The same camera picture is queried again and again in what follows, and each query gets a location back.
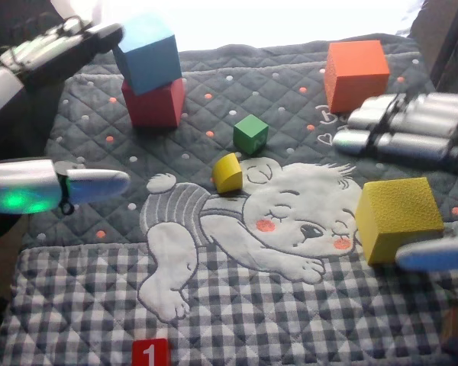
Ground small red cube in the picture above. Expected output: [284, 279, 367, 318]
[131, 337, 172, 366]

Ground orange cube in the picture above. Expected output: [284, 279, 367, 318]
[324, 39, 391, 114]

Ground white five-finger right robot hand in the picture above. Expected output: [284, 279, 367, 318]
[331, 91, 458, 274]

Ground grey quilt with printed bear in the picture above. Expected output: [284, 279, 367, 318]
[0, 32, 458, 366]

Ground small yellow cube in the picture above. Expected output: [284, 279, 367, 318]
[211, 152, 244, 194]

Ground large yellow cube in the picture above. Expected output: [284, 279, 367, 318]
[354, 176, 446, 267]

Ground light blue cube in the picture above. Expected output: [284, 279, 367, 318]
[111, 14, 184, 97]

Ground small green cube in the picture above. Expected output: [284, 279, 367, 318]
[232, 114, 270, 156]

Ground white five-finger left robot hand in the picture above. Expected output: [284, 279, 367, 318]
[0, 14, 131, 217]

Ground large red cube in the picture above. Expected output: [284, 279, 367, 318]
[121, 77, 187, 129]

